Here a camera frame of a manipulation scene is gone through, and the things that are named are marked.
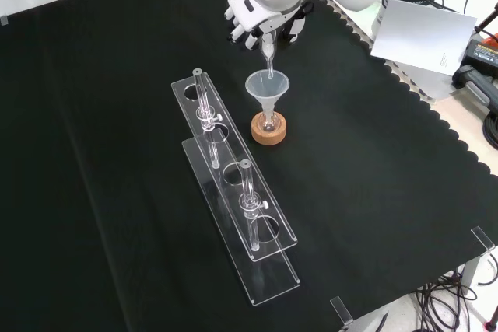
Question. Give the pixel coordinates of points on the black bench cloth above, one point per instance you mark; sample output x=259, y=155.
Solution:
x=350, y=192

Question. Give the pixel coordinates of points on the clear acrylic funnel stand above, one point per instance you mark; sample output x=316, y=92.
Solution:
x=233, y=149

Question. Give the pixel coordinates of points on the gray table leg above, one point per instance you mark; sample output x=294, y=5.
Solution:
x=470, y=271

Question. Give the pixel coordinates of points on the black power adapter orange label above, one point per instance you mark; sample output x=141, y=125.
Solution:
x=482, y=54

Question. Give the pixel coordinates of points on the clear acrylic cloth clip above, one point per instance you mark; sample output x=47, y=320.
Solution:
x=482, y=239
x=341, y=310

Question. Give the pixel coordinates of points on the pale white board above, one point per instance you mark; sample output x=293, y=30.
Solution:
x=424, y=36

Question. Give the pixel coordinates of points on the clear round-bottom flask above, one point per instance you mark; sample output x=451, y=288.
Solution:
x=274, y=122

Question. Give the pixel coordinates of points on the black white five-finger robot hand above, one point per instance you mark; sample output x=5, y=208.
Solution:
x=249, y=13

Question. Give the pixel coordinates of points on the black gray clamp device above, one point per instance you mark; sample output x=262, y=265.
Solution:
x=472, y=83

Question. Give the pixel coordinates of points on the clear plastic funnel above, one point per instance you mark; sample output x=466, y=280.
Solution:
x=268, y=89

